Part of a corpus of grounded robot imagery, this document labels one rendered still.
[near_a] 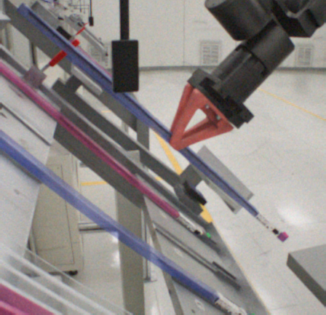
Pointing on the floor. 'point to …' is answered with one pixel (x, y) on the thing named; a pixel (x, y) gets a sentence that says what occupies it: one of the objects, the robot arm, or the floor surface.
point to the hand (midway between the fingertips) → (175, 140)
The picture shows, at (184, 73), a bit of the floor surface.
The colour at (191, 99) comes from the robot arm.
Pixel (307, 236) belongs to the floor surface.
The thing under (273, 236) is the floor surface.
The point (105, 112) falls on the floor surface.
